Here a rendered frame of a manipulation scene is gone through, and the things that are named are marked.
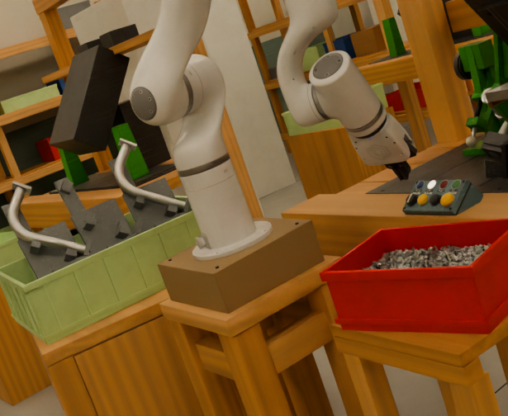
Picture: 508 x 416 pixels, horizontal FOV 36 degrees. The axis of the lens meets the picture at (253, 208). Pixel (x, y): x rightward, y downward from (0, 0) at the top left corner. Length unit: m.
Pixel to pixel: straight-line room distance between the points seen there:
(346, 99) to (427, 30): 0.96
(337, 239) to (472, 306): 0.70
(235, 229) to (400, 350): 0.50
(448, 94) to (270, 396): 1.11
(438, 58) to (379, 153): 0.86
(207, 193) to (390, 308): 0.51
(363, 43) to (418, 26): 5.33
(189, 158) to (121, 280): 0.59
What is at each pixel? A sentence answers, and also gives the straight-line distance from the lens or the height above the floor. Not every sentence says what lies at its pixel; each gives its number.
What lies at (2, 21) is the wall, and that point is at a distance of 8.62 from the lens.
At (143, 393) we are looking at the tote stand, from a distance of 2.16.
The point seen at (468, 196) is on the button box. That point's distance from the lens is 1.65.
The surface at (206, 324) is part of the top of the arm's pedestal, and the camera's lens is 1.69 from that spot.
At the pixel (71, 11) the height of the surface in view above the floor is 2.17.
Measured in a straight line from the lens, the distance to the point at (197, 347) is 1.85.
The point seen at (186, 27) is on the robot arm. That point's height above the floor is 1.42.
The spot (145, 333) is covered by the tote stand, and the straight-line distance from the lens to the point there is 2.12.
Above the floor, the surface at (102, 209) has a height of 1.02.
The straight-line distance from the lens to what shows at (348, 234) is 1.90.
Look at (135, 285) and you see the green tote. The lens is 2.18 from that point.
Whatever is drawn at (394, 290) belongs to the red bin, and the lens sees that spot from 1.38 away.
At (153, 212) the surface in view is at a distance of 2.48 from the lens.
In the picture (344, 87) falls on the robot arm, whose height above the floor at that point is 1.23.
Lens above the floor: 1.36
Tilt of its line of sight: 12 degrees down
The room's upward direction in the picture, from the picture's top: 19 degrees counter-clockwise
